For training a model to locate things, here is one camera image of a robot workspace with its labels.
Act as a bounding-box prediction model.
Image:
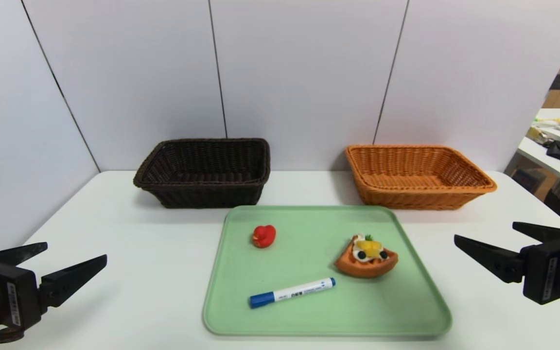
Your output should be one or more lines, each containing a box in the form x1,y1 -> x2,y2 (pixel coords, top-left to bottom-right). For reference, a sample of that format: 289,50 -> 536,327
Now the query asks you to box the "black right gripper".
454,221 -> 560,306

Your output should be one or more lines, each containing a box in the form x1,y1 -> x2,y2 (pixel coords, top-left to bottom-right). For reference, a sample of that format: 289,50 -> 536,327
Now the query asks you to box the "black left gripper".
0,242 -> 107,336

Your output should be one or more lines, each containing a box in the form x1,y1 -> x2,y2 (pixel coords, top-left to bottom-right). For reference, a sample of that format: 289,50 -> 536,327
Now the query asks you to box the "toy waffle with fruit topping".
334,234 -> 399,279

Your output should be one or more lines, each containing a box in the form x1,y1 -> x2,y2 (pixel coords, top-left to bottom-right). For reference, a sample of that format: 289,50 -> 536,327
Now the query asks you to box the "red rubber duck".
252,225 -> 277,249

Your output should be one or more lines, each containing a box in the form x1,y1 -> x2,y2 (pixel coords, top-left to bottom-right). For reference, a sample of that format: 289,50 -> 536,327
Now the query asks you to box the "white marker with blue cap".
249,277 -> 336,309

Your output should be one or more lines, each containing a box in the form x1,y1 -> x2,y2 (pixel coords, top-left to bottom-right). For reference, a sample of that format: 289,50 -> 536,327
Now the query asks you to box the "orange wicker basket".
345,144 -> 498,210

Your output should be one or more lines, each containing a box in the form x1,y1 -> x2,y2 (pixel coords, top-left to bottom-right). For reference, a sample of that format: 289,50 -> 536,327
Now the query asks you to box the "dark brown wicker basket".
133,138 -> 271,209

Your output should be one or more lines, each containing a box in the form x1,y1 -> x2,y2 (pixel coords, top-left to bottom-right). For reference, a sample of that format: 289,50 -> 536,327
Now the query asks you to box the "brown cardboard box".
512,168 -> 558,200

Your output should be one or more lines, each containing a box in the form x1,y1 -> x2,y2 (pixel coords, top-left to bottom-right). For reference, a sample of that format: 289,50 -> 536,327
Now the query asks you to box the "white office desk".
517,108 -> 560,191

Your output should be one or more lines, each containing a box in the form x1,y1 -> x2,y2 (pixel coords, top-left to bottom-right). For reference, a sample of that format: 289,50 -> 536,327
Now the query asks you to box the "light green plastic tray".
202,205 -> 453,337

